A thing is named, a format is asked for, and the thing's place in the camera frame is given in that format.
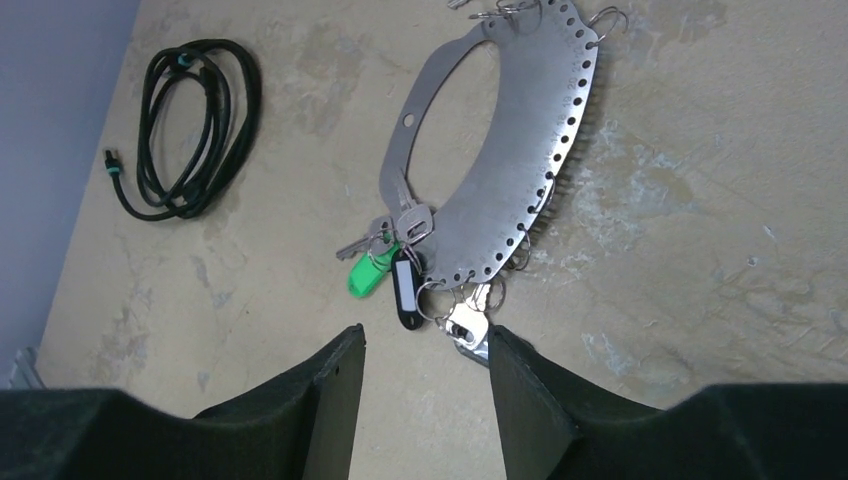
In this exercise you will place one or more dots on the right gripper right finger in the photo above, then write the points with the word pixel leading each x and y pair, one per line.
pixel 554 424

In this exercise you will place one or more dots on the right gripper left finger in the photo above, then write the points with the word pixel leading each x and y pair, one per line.
pixel 300 424

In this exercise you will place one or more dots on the green key tag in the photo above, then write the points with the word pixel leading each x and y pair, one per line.
pixel 368 272

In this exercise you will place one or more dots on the black key tag on plate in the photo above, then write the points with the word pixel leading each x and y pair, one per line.
pixel 406 281

